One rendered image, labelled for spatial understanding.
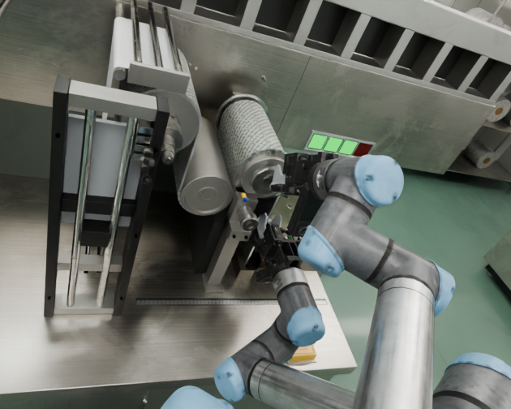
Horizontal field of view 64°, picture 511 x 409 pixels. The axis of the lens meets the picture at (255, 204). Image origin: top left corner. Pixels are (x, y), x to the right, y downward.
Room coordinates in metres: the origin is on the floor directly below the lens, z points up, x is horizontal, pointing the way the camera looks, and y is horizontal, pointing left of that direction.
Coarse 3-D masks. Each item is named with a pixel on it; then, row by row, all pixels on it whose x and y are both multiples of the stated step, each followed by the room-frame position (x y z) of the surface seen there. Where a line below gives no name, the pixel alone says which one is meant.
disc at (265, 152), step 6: (264, 150) 0.77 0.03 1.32; (270, 150) 0.78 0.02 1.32; (276, 150) 0.79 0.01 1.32; (252, 156) 0.76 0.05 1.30; (258, 156) 0.77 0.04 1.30; (264, 156) 0.78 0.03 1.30; (276, 156) 0.79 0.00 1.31; (282, 156) 0.80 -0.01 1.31; (246, 162) 0.76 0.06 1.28; (240, 168) 0.75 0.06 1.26; (234, 174) 0.75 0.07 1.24; (240, 174) 0.76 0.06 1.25; (234, 180) 0.75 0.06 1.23; (240, 180) 0.76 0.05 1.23; (234, 186) 0.76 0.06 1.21; (240, 186) 0.76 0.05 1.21; (258, 198) 0.79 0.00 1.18; (264, 198) 0.80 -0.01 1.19; (270, 198) 0.80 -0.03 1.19
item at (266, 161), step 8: (256, 160) 0.77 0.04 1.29; (264, 160) 0.77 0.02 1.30; (272, 160) 0.78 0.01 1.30; (280, 160) 0.79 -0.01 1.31; (248, 168) 0.75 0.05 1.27; (256, 168) 0.76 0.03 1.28; (248, 176) 0.76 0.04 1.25; (248, 184) 0.76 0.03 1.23; (248, 192) 0.77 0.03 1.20; (256, 192) 0.77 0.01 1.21; (272, 192) 0.79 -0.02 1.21
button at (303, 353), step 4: (312, 344) 0.67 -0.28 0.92; (300, 348) 0.65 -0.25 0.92; (304, 348) 0.65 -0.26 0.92; (308, 348) 0.66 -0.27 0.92; (312, 348) 0.66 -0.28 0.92; (296, 352) 0.63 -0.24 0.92; (300, 352) 0.63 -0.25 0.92; (304, 352) 0.64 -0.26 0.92; (308, 352) 0.64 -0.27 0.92; (312, 352) 0.65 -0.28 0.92; (296, 356) 0.62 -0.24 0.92; (300, 356) 0.63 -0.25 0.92; (304, 356) 0.63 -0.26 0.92; (308, 356) 0.64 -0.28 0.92; (312, 356) 0.64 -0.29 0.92; (292, 360) 0.62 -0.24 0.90; (296, 360) 0.62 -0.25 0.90
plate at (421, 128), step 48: (48, 0) 0.83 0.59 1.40; (96, 0) 0.88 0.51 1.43; (0, 48) 0.79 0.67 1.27; (48, 48) 0.83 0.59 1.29; (96, 48) 0.88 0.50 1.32; (192, 48) 0.99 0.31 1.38; (240, 48) 1.05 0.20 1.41; (288, 48) 1.11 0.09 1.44; (0, 96) 0.78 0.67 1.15; (48, 96) 0.84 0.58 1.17; (288, 96) 1.14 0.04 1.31; (336, 96) 1.21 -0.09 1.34; (384, 96) 1.29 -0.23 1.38; (432, 96) 1.37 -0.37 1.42; (288, 144) 1.17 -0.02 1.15; (384, 144) 1.35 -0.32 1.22; (432, 144) 1.44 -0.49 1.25
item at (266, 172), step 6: (264, 168) 0.76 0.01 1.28; (270, 168) 0.77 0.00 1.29; (252, 174) 0.76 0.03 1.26; (258, 174) 0.75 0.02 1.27; (264, 174) 0.76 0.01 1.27; (270, 174) 0.77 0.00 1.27; (252, 180) 0.75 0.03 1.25; (258, 180) 0.76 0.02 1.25; (264, 180) 0.77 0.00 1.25; (270, 180) 0.77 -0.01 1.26; (252, 186) 0.75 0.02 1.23; (258, 186) 0.76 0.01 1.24; (264, 186) 0.77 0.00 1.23; (258, 192) 0.76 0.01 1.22; (264, 192) 0.77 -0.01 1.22; (270, 192) 0.78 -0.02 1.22
